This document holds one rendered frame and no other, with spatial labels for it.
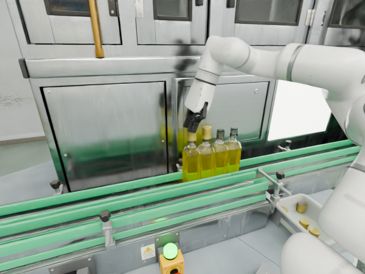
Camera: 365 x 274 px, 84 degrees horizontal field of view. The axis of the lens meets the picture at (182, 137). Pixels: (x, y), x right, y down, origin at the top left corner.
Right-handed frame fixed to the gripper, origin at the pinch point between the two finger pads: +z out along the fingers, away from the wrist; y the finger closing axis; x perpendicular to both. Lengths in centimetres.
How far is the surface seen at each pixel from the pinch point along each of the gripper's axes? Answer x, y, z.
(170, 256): -3.8, 22.1, 35.8
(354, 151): 91, 7, -5
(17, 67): -132, -315, 57
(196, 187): 7.0, 7.2, 21.0
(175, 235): -1.2, 16.6, 33.4
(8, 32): -143, -317, 13
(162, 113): -5.4, -16.2, 2.6
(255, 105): 34.7, -11.7, -11.6
